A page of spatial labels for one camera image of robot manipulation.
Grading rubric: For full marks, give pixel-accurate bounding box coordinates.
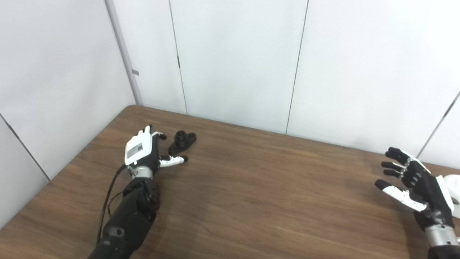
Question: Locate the black holder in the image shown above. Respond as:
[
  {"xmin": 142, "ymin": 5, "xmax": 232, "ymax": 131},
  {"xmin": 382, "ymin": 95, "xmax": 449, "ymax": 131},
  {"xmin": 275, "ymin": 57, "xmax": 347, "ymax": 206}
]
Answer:
[{"xmin": 168, "ymin": 131, "xmax": 197, "ymax": 156}]

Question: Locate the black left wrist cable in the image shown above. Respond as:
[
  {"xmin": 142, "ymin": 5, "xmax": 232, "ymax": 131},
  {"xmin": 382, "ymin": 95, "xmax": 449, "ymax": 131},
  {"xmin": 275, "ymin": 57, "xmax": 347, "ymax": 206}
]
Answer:
[{"xmin": 96, "ymin": 165, "xmax": 130, "ymax": 245}]

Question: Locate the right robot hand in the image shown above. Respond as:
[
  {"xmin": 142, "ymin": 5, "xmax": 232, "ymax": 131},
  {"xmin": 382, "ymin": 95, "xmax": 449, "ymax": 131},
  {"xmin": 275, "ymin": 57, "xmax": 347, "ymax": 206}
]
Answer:
[{"xmin": 375, "ymin": 147, "xmax": 455, "ymax": 232}]

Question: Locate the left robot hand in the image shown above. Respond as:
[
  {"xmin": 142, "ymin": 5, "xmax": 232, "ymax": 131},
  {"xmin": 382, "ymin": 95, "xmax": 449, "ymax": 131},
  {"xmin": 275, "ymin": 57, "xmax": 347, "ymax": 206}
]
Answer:
[{"xmin": 124, "ymin": 125, "xmax": 188, "ymax": 172}]

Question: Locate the round white piece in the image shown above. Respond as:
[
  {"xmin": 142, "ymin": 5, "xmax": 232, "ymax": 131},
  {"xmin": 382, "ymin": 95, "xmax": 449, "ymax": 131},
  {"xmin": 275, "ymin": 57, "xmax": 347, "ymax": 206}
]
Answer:
[{"xmin": 441, "ymin": 174, "xmax": 460, "ymax": 219}]

